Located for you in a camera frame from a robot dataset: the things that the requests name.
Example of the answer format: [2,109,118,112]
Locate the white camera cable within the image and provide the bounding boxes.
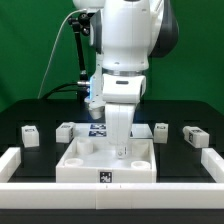
[37,8,88,100]

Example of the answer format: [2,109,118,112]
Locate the white tag base sheet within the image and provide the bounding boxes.
[74,123,153,139]

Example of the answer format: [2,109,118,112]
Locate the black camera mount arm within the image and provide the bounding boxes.
[68,13,93,86]

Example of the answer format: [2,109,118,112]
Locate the white U-shaped fence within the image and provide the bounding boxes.
[0,147,224,209]

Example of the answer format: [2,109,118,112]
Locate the black base cables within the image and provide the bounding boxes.
[40,79,92,100]

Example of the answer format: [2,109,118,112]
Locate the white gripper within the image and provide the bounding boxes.
[103,74,146,159]

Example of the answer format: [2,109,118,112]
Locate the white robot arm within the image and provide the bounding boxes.
[72,0,179,158]

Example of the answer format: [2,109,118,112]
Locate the white square tabletop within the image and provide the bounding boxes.
[56,137,157,183]

